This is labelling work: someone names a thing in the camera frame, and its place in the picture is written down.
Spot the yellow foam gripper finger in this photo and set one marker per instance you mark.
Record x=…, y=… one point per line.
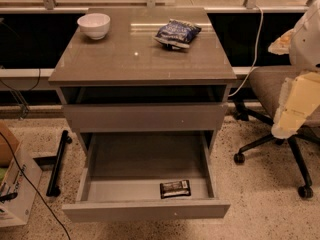
x=282, y=44
x=299, y=98

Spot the cardboard box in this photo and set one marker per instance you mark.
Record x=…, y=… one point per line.
x=19, y=163

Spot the white ceramic bowl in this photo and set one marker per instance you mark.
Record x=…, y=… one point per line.
x=94, y=25

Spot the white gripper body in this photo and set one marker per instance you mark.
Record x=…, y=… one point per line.
x=306, y=45

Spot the grey office chair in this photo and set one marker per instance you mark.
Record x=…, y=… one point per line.
x=267, y=83

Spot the blue chip bag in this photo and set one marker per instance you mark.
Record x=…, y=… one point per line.
x=177, y=34

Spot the black metal bar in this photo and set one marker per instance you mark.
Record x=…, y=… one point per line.
x=53, y=189

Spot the dark rxbar chocolate wrapper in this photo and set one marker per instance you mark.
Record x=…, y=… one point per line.
x=175, y=189

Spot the grey drawer cabinet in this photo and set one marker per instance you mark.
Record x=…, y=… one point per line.
x=128, y=66

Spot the closed grey top drawer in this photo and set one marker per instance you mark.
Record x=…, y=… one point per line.
x=144, y=118

